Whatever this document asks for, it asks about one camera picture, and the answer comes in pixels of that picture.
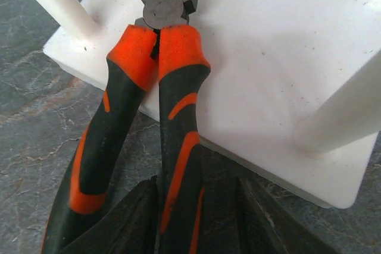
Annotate orange black pliers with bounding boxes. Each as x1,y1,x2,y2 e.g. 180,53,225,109
42,0,211,253

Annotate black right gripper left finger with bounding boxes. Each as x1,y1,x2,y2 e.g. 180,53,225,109
60,175,158,254

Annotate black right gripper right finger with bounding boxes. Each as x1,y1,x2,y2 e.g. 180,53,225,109
235,178,338,253

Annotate white peg base plate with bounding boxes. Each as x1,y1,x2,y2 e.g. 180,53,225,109
5,0,381,209

